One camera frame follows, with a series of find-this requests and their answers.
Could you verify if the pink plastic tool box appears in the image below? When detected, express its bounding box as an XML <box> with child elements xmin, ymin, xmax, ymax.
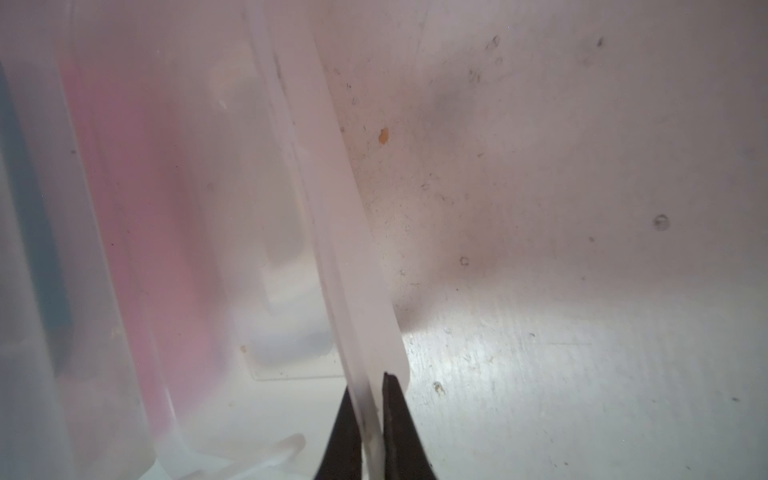
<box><xmin>1</xmin><ymin>1</ymin><xmax>409</xmax><ymax>479</ymax></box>

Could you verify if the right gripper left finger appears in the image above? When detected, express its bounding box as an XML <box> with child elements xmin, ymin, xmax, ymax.
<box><xmin>314</xmin><ymin>389</ymin><xmax>363</xmax><ymax>480</ymax></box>

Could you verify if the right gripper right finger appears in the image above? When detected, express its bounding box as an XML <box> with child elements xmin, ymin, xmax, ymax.
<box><xmin>382</xmin><ymin>372</ymin><xmax>437</xmax><ymax>480</ymax></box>

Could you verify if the teal utility knife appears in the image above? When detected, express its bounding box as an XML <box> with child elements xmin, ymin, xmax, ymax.
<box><xmin>1</xmin><ymin>72</ymin><xmax>74</xmax><ymax>375</ymax></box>

